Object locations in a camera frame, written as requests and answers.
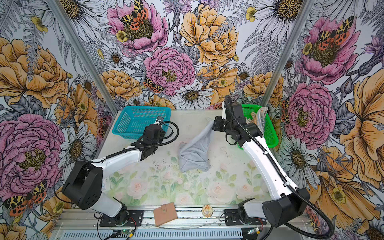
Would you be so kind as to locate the striped grey patterned towel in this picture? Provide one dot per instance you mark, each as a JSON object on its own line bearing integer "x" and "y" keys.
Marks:
{"x": 261, "y": 118}

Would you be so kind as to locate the orange patterned white towel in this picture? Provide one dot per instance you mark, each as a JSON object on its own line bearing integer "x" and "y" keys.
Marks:
{"x": 255, "y": 119}

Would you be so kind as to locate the aluminium front rail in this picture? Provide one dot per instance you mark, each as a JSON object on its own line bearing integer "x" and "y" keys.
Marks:
{"x": 190, "y": 225}

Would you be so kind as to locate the green plastic basket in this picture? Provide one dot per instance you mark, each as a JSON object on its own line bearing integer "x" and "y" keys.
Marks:
{"x": 270, "y": 134}

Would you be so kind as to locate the teal plastic basket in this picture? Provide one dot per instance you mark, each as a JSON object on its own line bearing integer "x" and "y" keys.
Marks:
{"x": 132, "y": 121}

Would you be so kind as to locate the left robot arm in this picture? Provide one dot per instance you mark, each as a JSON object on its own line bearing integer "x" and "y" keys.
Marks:
{"x": 84, "y": 185}

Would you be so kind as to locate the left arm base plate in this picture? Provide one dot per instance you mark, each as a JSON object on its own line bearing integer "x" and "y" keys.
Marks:
{"x": 127, "y": 218}

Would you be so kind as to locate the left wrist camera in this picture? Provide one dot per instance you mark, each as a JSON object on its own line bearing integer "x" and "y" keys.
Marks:
{"x": 159, "y": 120}

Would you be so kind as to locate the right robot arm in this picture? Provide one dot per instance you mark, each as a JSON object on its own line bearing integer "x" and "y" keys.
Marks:
{"x": 287, "y": 200}

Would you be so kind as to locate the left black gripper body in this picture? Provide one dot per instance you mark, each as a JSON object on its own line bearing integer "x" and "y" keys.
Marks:
{"x": 160, "y": 139}

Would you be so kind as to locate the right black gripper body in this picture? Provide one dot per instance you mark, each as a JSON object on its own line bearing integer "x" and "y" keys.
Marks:
{"x": 223, "y": 125}

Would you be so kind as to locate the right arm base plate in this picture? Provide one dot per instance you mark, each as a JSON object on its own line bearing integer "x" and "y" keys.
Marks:
{"x": 237, "y": 217}

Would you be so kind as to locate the brown leather wallet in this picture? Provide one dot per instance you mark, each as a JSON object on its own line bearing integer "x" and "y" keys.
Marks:
{"x": 164, "y": 214}

